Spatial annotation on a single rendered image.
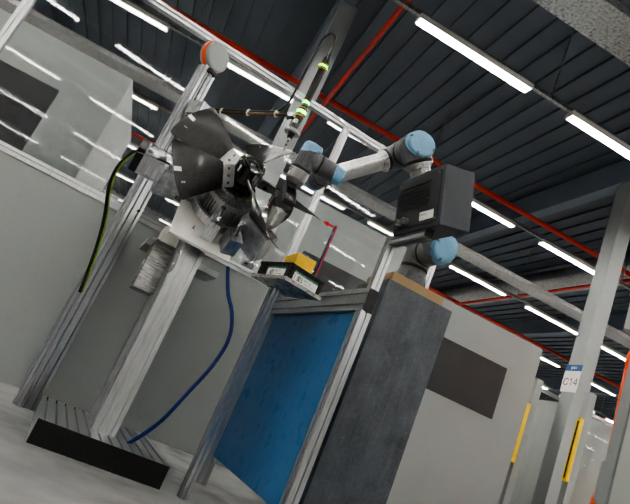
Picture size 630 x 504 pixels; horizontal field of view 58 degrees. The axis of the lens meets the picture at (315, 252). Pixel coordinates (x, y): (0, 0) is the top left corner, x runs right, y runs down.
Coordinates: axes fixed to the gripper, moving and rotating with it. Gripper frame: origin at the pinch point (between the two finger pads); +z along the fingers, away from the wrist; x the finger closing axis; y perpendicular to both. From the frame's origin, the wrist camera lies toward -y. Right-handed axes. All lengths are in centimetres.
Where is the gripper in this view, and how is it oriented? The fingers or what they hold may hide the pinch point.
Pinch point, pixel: (269, 227)
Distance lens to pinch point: 211.7
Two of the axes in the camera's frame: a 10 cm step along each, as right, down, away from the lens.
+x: -8.3, -4.7, -3.1
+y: -2.7, -1.5, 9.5
